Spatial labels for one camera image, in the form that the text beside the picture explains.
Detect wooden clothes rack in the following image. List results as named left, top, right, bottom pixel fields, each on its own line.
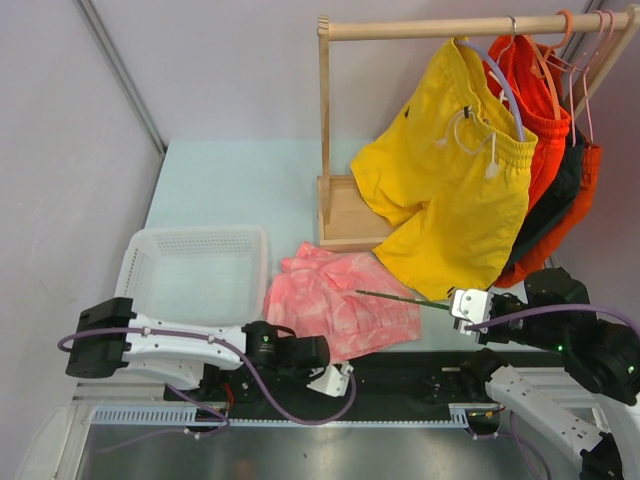
left=317, top=4, right=639, bottom=252

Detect white slotted cable duct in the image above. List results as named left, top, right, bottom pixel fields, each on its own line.
left=88, top=402, right=472, bottom=429

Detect yellow shorts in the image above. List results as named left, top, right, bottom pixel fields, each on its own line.
left=351, top=39, right=538, bottom=300

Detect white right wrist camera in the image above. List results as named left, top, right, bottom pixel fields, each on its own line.
left=449, top=289, right=494, bottom=339

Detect black and orange shorts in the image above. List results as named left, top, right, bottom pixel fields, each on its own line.
left=494, top=130, right=602, bottom=288

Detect lavender plastic hanger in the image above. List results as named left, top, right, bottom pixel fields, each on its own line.
left=454, top=38, right=526, bottom=142

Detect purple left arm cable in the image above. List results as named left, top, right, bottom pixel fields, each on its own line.
left=56, top=327, right=358, bottom=428

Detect white plastic basket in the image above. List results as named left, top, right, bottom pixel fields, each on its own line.
left=115, top=226, right=269, bottom=326

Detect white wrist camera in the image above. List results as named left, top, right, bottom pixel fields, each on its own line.
left=449, top=289, right=494, bottom=339
left=306, top=362, right=354, bottom=398

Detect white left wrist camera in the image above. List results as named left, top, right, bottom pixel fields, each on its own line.
left=306, top=362, right=354, bottom=398

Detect pink patterned shorts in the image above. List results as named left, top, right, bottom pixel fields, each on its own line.
left=263, top=242, right=422, bottom=363

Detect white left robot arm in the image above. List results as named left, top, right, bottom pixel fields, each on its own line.
left=57, top=297, right=330, bottom=400

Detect green wire hanger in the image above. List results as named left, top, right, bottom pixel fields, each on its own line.
left=355, top=290, right=450, bottom=311

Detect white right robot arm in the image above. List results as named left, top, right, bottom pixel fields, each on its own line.
left=449, top=268, right=639, bottom=479

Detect pink wire hanger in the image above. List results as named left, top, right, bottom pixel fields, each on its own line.
left=547, top=9, right=615, bottom=146

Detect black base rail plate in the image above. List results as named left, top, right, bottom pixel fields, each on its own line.
left=163, top=349, right=556, bottom=422

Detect orange plastic hanger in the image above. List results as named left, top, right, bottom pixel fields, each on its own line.
left=529, top=9, right=576, bottom=121

